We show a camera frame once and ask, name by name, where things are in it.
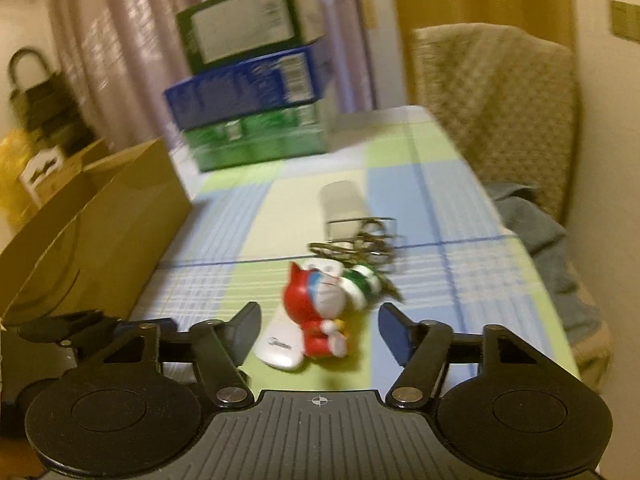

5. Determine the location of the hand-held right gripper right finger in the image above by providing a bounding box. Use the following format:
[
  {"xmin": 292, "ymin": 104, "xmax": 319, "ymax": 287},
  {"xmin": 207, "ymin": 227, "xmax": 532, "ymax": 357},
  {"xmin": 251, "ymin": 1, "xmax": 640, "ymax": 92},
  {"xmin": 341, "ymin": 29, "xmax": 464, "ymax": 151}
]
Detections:
[{"xmin": 377, "ymin": 302, "xmax": 541, "ymax": 408}]

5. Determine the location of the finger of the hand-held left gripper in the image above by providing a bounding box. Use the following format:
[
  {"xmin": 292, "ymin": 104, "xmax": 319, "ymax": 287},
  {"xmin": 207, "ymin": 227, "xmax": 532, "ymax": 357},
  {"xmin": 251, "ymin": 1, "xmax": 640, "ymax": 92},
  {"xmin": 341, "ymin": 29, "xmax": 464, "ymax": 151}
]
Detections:
[{"xmin": 17, "ymin": 310, "xmax": 123, "ymax": 350}]

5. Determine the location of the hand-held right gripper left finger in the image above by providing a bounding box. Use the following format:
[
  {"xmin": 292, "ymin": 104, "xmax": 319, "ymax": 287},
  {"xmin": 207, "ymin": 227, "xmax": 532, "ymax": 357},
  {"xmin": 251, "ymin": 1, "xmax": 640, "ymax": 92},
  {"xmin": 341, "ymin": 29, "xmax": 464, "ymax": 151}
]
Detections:
[{"xmin": 102, "ymin": 301, "xmax": 263, "ymax": 408}]

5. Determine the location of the white remote control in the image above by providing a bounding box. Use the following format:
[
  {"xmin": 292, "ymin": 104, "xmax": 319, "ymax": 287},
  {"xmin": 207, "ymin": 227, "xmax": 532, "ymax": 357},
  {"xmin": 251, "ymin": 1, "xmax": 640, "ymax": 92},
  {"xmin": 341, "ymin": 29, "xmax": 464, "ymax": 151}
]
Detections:
[{"xmin": 254, "ymin": 305, "xmax": 306, "ymax": 373}]

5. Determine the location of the red cat figurine keychain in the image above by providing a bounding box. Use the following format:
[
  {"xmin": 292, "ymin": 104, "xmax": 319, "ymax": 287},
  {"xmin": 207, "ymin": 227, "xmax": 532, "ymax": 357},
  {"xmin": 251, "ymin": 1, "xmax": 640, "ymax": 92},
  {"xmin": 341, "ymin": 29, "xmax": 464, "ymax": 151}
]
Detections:
[{"xmin": 282, "ymin": 260, "xmax": 351, "ymax": 359}]

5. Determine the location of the metal hair clip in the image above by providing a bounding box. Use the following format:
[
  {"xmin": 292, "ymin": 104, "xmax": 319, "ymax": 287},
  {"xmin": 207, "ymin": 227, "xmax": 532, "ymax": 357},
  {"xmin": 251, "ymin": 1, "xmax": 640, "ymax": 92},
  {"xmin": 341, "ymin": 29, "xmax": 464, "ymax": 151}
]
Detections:
[{"xmin": 306, "ymin": 237, "xmax": 398, "ymax": 273}]

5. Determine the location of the brown cardboard box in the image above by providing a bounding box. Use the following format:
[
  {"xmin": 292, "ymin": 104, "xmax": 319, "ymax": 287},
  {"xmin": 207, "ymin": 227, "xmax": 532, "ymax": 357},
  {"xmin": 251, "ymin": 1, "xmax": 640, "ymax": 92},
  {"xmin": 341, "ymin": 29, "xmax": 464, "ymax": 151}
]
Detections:
[{"xmin": 0, "ymin": 137, "xmax": 195, "ymax": 328}]

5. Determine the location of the plaid tablecloth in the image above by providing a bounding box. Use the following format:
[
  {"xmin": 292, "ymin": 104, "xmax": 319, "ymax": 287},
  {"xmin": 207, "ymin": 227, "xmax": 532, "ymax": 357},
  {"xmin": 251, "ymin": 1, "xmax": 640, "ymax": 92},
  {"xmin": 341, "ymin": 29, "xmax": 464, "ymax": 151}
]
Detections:
[{"xmin": 132, "ymin": 105, "xmax": 581, "ymax": 396}]

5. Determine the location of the clear plastic cup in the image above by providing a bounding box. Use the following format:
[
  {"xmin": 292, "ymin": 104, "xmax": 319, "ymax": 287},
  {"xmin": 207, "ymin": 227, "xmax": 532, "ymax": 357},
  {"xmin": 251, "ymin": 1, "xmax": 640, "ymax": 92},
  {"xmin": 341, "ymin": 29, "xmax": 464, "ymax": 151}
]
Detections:
[{"xmin": 319, "ymin": 180, "xmax": 373, "ymax": 238}]

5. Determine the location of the yellowish cardboard box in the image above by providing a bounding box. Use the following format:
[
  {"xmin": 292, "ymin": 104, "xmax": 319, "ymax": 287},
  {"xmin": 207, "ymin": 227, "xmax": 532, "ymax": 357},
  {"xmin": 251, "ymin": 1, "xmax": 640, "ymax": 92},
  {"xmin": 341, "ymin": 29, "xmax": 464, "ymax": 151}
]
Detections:
[{"xmin": 20, "ymin": 139, "xmax": 110, "ymax": 211}]

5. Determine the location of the white scalloped card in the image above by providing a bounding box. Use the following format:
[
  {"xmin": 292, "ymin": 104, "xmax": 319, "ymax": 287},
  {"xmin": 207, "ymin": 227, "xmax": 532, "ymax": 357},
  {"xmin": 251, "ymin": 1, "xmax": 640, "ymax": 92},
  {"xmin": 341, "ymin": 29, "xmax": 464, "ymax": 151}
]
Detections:
[{"xmin": 20, "ymin": 147, "xmax": 66, "ymax": 196}]

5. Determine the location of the yellow plastic bag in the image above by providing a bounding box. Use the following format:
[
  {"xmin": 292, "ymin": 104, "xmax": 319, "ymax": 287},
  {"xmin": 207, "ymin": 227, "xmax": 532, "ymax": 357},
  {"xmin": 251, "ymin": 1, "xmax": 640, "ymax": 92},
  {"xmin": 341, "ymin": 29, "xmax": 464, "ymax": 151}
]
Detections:
[{"xmin": 0, "ymin": 130, "xmax": 41, "ymax": 226}]

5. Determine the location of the grey blue cloth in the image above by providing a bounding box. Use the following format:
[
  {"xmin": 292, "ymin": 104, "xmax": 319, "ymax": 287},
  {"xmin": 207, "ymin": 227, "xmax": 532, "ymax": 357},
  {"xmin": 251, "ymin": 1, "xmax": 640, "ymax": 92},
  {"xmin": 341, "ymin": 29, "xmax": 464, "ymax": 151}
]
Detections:
[{"xmin": 482, "ymin": 182, "xmax": 603, "ymax": 346}]

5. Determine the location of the light green carton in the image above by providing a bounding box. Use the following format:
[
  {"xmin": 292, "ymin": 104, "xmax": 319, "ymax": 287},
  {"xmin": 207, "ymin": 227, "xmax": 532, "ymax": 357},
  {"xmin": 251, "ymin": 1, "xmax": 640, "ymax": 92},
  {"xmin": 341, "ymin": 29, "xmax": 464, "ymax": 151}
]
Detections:
[{"xmin": 182, "ymin": 102, "xmax": 331, "ymax": 173}]

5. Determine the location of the blue carton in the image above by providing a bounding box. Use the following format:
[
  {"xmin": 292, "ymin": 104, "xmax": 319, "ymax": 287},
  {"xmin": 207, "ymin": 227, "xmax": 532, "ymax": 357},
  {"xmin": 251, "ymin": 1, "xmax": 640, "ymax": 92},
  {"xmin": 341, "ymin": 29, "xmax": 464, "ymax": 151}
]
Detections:
[{"xmin": 164, "ymin": 45, "xmax": 333, "ymax": 131}]

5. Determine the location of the chair with quilted beige cover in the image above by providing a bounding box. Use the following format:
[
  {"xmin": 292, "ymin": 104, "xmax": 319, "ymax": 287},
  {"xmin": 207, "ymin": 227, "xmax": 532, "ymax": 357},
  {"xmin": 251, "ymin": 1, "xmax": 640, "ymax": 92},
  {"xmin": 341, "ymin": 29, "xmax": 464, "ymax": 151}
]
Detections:
[{"xmin": 410, "ymin": 22, "xmax": 583, "ymax": 221}]

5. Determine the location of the pale patterned curtain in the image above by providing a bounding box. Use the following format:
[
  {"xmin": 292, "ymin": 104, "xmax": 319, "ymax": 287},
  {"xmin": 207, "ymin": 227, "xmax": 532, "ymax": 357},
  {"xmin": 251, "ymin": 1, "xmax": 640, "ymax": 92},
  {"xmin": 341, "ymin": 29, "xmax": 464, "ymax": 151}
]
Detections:
[{"xmin": 47, "ymin": 0, "xmax": 376, "ymax": 161}]

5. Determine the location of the dark green carton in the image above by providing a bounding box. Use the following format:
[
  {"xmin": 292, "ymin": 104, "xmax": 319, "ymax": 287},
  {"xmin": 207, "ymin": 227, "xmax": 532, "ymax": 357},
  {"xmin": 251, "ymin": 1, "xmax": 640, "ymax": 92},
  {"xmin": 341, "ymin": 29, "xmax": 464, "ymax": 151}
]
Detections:
[{"xmin": 175, "ymin": 0, "xmax": 326, "ymax": 76}]

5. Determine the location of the green striped keychain charm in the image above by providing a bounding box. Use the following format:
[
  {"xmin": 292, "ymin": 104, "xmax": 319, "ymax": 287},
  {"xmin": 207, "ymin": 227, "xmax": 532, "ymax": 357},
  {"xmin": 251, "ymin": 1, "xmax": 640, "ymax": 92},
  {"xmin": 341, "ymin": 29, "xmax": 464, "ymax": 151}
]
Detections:
[{"xmin": 340, "ymin": 264, "xmax": 383, "ymax": 306}]

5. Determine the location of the black wire clip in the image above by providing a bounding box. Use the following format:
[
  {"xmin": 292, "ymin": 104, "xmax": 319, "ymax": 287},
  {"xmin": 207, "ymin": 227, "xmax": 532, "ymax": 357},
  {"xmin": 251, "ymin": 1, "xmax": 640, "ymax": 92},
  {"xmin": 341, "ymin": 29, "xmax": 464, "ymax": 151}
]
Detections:
[{"xmin": 325, "ymin": 216, "xmax": 398, "ymax": 241}]

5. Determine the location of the black bag with handle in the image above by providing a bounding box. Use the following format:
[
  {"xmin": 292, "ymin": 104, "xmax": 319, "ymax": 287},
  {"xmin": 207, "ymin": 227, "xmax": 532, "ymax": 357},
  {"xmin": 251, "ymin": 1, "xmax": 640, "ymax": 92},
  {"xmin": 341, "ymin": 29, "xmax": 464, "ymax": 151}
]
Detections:
[{"xmin": 7, "ymin": 47, "xmax": 96, "ymax": 156}]

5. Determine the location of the beige wall socket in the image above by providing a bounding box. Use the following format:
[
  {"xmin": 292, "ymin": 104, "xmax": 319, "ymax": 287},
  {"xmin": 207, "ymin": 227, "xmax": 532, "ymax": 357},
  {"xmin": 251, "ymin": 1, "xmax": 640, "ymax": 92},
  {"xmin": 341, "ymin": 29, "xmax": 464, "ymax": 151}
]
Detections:
[{"xmin": 609, "ymin": 0, "xmax": 640, "ymax": 41}]

